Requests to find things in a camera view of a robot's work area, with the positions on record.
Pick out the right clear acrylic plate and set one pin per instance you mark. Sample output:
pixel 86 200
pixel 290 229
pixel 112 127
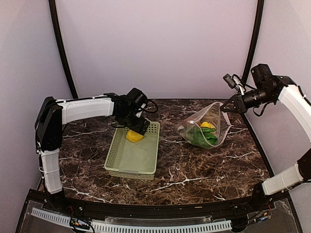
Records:
pixel 279 220

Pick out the clear zip top bag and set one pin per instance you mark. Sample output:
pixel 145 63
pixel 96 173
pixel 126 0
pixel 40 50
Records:
pixel 211 114

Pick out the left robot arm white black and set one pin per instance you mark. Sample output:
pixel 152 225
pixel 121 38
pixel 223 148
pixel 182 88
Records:
pixel 54 114

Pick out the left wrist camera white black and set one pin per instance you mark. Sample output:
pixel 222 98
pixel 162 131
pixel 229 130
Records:
pixel 139 101

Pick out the beige plastic basket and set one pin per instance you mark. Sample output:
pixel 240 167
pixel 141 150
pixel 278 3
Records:
pixel 133 160

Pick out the yellow lemon top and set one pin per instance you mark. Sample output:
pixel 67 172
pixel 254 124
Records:
pixel 133 136

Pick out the white slotted cable duct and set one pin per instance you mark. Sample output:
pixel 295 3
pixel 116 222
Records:
pixel 122 225

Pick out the clear acrylic plate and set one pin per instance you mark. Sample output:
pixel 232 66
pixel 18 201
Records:
pixel 279 220
pixel 32 224

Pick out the black curved front rail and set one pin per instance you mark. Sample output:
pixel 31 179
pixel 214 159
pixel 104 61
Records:
pixel 99 210

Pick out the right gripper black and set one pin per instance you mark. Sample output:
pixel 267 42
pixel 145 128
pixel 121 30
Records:
pixel 240 105

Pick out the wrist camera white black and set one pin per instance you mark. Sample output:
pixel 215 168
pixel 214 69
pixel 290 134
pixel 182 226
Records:
pixel 139 101
pixel 234 82

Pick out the left clear acrylic plate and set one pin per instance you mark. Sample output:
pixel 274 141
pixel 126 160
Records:
pixel 32 224

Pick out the right black frame post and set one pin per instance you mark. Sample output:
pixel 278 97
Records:
pixel 254 39

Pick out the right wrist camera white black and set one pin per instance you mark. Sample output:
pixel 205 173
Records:
pixel 234 82

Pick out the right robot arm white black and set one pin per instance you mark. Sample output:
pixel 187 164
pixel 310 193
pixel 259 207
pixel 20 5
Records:
pixel 272 88

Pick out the green white bok choy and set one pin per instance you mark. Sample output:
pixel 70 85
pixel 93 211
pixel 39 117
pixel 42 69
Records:
pixel 202 136

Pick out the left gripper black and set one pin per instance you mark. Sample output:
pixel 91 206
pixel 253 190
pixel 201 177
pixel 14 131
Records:
pixel 138 128

